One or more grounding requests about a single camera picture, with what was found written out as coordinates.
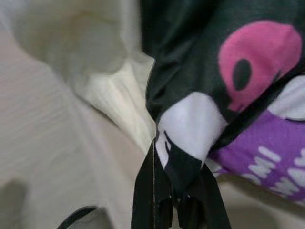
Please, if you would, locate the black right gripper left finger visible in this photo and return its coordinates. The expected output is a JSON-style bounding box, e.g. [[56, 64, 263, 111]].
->
[[130, 133, 173, 229]]

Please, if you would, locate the mattress with cream sheet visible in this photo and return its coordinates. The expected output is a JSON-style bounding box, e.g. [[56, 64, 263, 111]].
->
[[0, 31, 305, 229]]

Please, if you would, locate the cream cartoon print blanket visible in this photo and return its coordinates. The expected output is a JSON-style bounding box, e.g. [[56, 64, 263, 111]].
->
[[14, 0, 305, 208]]

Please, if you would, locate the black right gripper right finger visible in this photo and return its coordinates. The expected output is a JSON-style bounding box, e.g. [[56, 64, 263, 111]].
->
[[178, 164, 232, 229]]

